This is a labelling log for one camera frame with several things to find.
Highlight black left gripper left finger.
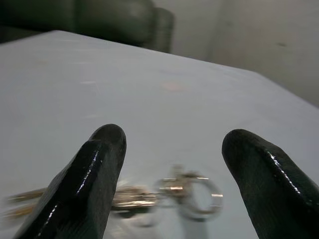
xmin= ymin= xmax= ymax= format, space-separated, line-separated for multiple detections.
xmin=13 ymin=123 xmax=127 ymax=239

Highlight keys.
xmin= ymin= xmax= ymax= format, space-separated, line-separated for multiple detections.
xmin=2 ymin=164 xmax=224 ymax=228

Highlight dark green sofa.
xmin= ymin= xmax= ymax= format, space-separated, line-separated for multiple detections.
xmin=0 ymin=0 xmax=175 ymax=53

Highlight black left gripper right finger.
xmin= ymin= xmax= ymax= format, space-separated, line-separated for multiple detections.
xmin=221 ymin=128 xmax=319 ymax=239

